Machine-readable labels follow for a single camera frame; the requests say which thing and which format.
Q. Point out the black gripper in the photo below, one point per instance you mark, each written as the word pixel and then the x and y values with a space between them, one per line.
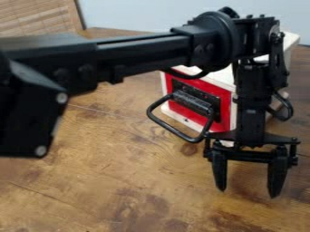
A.
pixel 224 147

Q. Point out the red drawer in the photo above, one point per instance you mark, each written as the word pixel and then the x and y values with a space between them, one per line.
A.
pixel 217 83

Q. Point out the black drawer handle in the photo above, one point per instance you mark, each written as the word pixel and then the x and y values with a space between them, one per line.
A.
pixel 192 99

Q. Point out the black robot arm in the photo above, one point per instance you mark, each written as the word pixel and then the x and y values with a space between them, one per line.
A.
pixel 46 68

